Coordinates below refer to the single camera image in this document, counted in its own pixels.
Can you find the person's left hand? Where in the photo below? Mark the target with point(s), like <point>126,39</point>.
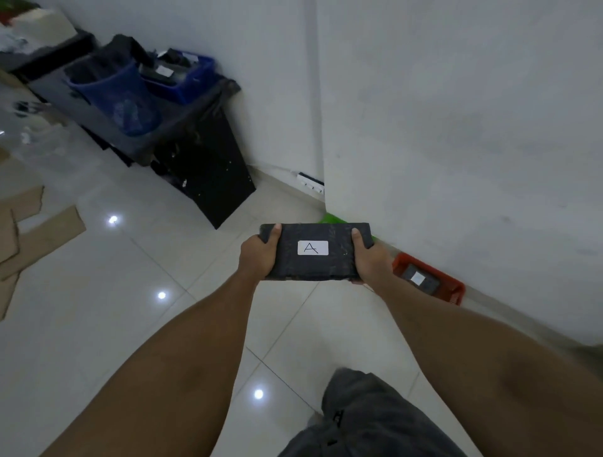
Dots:
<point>256,259</point>

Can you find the person's right hand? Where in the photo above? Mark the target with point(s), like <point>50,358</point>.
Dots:
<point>374,266</point>

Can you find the person's left thumb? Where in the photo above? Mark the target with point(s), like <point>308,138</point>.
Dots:
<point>274,234</point>

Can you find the person's right thumb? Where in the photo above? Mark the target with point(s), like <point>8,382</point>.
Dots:
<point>357,238</point>

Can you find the black box with white label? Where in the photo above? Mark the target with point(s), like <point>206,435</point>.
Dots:
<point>313,252</point>

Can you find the person's right forearm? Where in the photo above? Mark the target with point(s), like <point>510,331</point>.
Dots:
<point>490,367</point>

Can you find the person's left forearm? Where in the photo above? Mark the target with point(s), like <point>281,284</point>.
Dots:
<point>160,372</point>

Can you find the green plastic basket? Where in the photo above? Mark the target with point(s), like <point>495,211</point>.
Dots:
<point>337,219</point>

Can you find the white power strip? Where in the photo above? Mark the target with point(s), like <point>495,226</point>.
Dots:
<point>311,181</point>

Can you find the black labelled box in basket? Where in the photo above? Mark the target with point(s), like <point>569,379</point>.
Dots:
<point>420,279</point>

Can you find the red plastic basket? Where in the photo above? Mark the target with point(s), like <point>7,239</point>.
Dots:
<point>440,282</point>

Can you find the black board leaning on table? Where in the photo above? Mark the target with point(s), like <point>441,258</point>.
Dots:
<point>209,165</point>

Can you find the person's grey trousers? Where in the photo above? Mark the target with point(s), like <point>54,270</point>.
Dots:
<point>372,416</point>

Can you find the blue plastic crate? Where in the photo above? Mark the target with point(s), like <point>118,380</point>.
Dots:
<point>186,77</point>

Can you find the black table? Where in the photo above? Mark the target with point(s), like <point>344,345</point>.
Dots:
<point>132,117</point>

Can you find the blue plastic bucket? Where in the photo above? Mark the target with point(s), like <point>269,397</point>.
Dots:
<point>117,96</point>

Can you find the black cloth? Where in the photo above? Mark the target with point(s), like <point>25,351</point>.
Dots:
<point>120,52</point>

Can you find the brown cardboard sheet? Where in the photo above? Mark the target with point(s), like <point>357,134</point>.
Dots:
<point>33,235</point>

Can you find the clear plastic wrap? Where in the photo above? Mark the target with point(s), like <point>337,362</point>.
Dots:
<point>33,127</point>

